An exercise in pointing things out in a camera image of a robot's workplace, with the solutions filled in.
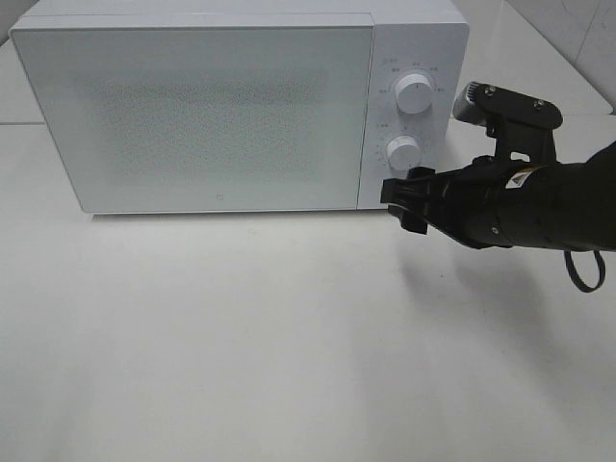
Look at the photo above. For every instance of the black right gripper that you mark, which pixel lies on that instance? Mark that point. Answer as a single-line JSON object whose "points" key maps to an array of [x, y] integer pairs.
{"points": [[461, 203]]}

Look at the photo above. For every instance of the white microwave knob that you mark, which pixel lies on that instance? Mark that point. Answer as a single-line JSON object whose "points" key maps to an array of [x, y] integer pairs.
{"points": [[403, 153], [413, 93]]}

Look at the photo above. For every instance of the white microwave door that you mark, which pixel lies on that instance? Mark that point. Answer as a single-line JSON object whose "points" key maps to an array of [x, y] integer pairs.
{"points": [[177, 121]]}

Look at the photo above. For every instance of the white microwave oven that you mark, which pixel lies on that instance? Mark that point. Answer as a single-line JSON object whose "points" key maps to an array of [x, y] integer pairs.
{"points": [[429, 37]]}

